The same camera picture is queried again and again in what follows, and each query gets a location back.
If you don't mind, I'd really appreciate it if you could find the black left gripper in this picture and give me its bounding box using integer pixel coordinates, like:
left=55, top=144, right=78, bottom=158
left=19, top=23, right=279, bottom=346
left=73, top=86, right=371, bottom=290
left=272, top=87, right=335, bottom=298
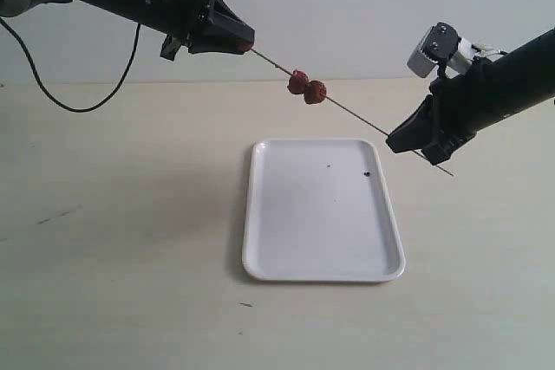
left=139, top=0, right=255, bottom=60

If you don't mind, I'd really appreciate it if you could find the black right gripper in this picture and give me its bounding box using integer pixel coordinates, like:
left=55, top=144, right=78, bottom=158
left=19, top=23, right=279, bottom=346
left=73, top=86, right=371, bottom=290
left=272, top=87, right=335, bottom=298
left=386, top=62, right=490, bottom=166

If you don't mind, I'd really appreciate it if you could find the thin metal skewer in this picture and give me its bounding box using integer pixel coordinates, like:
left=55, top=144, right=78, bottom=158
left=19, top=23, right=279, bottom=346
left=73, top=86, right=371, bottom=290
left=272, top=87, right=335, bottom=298
left=251, top=48, right=455, bottom=179

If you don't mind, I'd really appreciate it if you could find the dark red date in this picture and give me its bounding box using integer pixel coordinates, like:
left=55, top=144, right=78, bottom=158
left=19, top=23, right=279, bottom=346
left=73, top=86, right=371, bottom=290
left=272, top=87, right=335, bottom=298
left=304, top=80, right=327, bottom=105

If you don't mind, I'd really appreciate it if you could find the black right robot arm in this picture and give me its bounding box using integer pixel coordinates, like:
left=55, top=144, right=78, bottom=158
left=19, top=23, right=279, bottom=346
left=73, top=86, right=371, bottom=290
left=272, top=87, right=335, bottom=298
left=386, top=29, right=554, bottom=166

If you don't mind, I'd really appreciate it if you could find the white rectangular plastic tray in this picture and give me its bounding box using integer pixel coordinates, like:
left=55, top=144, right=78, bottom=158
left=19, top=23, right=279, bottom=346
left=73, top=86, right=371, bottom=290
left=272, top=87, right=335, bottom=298
left=242, top=138, right=406, bottom=283

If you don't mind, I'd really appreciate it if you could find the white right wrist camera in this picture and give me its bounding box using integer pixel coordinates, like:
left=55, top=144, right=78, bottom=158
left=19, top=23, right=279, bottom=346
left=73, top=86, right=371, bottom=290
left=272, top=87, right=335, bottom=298
left=406, top=22, right=511, bottom=80

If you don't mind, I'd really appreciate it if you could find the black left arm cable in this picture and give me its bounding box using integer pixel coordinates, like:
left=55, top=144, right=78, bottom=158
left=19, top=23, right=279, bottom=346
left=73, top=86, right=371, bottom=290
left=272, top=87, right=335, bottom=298
left=0, top=16, right=142, bottom=113

